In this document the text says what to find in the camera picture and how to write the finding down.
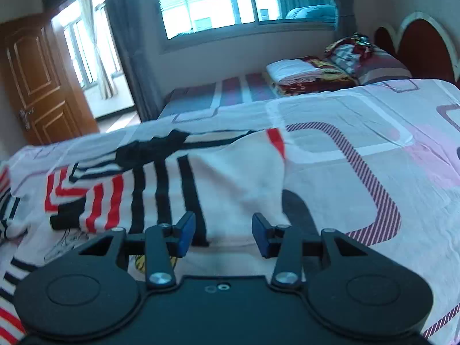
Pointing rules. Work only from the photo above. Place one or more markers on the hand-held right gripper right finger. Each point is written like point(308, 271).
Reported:
point(259, 233)

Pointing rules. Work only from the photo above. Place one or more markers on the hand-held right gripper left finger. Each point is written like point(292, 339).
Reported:
point(187, 230)

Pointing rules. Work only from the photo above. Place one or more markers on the red black striped white garment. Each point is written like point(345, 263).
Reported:
point(230, 187)

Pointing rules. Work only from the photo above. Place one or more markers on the pink patterned bed cover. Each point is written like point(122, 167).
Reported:
point(352, 140)

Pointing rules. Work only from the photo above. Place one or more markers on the purple striped bed sheet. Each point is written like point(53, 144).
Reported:
point(201, 97)

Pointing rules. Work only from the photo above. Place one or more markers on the white red folded blanket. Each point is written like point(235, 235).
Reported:
point(298, 72)

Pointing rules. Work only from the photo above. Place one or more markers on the white sheer curtain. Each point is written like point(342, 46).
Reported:
point(99, 50)

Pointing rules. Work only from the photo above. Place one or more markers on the brown wooden door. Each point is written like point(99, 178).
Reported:
point(43, 86)

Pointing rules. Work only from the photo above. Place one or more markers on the striped pillow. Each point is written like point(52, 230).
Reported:
point(384, 68)

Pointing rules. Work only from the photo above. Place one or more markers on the balcony window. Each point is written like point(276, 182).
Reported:
point(77, 54)

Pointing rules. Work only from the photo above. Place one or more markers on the teal cloth bundle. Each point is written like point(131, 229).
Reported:
point(311, 12)

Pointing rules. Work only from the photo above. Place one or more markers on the large sliding window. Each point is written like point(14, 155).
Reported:
point(215, 0)

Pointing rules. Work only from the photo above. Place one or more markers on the red white headboard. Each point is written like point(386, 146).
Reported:
point(424, 46)

